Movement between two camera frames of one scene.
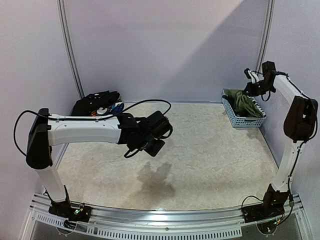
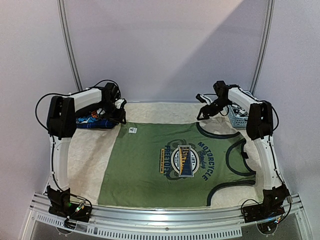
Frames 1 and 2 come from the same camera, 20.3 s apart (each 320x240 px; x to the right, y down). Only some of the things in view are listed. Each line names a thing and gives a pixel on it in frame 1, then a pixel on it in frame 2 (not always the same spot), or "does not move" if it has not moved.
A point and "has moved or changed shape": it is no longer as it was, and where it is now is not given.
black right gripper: [251, 88] → [208, 109]
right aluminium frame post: [265, 36] does not move
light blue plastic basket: [237, 121] does not move
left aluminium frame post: [61, 6] does not move
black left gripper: [154, 150] → [118, 118]
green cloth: [242, 104] has moved or changed shape
